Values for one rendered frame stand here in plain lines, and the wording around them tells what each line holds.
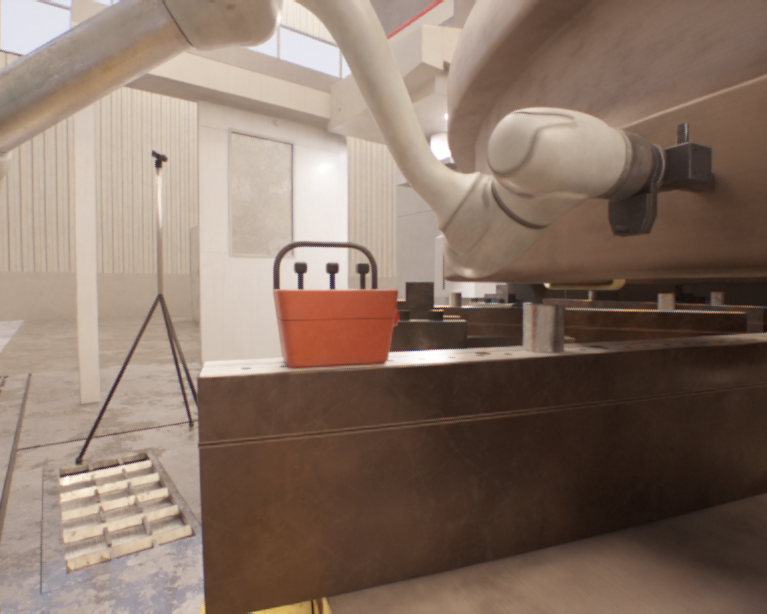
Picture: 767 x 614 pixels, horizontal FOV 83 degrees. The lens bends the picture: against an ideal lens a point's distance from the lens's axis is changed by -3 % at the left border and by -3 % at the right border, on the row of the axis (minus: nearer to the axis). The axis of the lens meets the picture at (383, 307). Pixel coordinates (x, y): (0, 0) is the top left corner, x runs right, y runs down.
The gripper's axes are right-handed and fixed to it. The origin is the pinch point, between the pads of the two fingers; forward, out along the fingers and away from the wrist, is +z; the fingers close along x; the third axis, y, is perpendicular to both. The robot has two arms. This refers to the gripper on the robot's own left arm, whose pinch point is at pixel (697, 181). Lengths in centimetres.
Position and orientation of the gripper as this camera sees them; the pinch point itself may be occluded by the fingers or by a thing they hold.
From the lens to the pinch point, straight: 84.8
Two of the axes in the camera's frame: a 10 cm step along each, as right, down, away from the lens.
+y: 0.0, -10.0, -0.5
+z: 9.0, -0.2, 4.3
